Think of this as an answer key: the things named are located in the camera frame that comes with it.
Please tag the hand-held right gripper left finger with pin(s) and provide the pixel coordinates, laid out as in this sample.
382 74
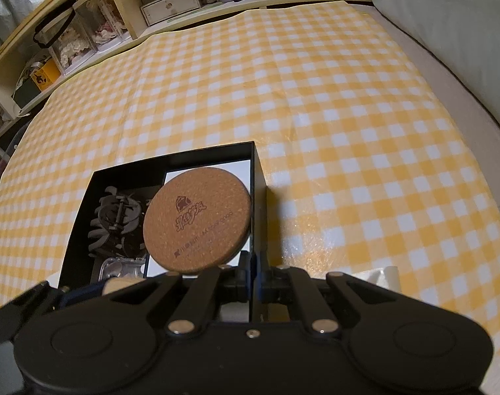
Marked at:
245 272

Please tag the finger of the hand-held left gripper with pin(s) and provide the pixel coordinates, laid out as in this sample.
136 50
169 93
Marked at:
82 294

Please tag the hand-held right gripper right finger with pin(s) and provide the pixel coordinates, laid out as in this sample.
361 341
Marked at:
263 280

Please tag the clear plastic packet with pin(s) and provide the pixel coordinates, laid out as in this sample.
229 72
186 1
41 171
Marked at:
122 269

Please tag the round cork coaster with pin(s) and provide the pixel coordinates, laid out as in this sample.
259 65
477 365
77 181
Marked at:
197 220

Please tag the black cardboard box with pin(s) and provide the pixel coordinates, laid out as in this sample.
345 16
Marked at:
81 222

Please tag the black striped hair claw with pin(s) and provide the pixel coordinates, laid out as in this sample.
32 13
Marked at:
116 218

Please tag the white printed card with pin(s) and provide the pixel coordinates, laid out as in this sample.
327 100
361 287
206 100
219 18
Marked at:
238 173

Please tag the yellow checked cloth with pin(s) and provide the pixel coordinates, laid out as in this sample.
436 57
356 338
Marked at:
316 131

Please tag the dark green box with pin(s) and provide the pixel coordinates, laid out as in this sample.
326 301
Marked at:
25 90

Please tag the yellow box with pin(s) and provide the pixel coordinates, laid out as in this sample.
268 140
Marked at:
46 75

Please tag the small clear display case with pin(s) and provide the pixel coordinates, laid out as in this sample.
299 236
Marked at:
73 51

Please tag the clear bag with black trim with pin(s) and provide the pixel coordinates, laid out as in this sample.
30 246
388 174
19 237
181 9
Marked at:
52 24

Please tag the tall clear display case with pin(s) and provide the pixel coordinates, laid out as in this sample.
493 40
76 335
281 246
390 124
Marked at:
104 20

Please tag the white drawer box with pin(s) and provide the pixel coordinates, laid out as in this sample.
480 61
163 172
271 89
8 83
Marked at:
171 6

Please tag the grey pillow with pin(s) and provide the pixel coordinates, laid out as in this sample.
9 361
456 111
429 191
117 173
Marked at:
451 20

